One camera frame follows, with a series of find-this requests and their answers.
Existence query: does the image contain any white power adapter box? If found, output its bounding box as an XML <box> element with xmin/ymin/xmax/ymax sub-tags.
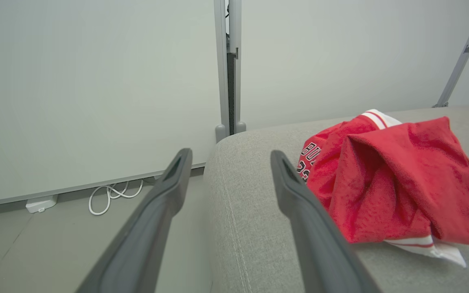
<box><xmin>25</xmin><ymin>195</ymin><xmax>59</xmax><ymax>214</ymax></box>

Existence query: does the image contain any white floor cable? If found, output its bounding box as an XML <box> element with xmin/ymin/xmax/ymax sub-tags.
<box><xmin>88</xmin><ymin>179</ymin><xmax>145</xmax><ymax>216</ymax></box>

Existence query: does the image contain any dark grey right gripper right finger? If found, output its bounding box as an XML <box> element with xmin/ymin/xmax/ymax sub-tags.
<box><xmin>270</xmin><ymin>149</ymin><xmax>382</xmax><ymax>293</ymax></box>

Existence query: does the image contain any red basketball jersey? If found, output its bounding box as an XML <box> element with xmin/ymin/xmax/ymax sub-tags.
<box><xmin>297</xmin><ymin>109</ymin><xmax>469</xmax><ymax>268</ymax></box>

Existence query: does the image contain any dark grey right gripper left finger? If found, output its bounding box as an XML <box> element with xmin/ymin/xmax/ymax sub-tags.
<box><xmin>76</xmin><ymin>148</ymin><xmax>193</xmax><ymax>293</ymax></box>

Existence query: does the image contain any light grey fabric sofa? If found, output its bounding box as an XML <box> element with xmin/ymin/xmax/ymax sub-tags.
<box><xmin>203</xmin><ymin>104</ymin><xmax>469</xmax><ymax>293</ymax></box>

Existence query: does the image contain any grey partition frame post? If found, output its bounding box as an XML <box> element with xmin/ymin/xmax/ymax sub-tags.
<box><xmin>433</xmin><ymin>0</ymin><xmax>469</xmax><ymax>108</ymax></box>
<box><xmin>213</xmin><ymin>0</ymin><xmax>230</xmax><ymax>143</ymax></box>
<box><xmin>228</xmin><ymin>0</ymin><xmax>247</xmax><ymax>134</ymax></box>

